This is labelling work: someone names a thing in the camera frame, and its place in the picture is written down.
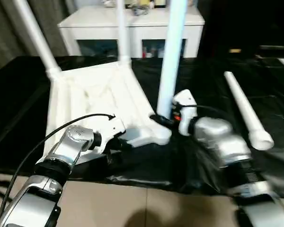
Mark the white plastic table top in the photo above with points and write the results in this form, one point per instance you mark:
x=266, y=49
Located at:
x=97, y=94

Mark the white plastic table leg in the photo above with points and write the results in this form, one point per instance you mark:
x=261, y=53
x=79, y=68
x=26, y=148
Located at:
x=121, y=30
x=172, y=47
x=241, y=101
x=35, y=30

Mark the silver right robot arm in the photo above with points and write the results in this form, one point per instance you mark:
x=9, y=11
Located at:
x=217, y=137

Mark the black work mat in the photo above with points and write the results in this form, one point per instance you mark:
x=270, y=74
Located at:
x=203, y=78

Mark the tall white bottle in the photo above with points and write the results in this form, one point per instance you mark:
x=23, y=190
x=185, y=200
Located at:
x=153, y=52

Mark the small tan box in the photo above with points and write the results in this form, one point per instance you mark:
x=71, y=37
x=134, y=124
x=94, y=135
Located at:
x=235, y=50

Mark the dark clutter on cabinet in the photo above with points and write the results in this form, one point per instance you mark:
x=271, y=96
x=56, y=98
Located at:
x=138, y=10

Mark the white sideboard cabinet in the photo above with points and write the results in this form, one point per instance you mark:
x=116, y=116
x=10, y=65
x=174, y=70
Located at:
x=97, y=26

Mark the dark long bar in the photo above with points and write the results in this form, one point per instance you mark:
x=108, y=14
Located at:
x=274, y=47

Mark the grey curtain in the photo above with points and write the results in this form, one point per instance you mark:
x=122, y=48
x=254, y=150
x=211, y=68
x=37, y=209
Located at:
x=4, y=28

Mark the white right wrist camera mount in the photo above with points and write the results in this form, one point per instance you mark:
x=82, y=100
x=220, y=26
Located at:
x=187, y=99

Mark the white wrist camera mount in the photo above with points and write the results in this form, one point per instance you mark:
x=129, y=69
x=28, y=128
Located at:
x=187, y=99
x=113, y=125

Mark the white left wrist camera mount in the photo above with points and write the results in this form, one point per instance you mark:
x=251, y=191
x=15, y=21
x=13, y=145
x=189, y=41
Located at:
x=113, y=125

